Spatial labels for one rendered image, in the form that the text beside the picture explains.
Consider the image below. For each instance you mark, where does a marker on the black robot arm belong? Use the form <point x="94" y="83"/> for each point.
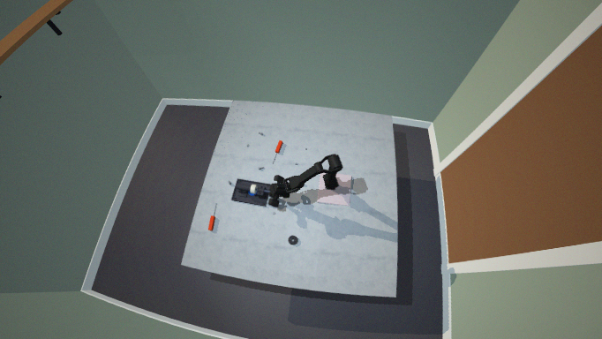
<point x="297" y="182"/>

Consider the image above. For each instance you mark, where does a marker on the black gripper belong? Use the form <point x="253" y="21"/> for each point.
<point x="273" y="197"/>

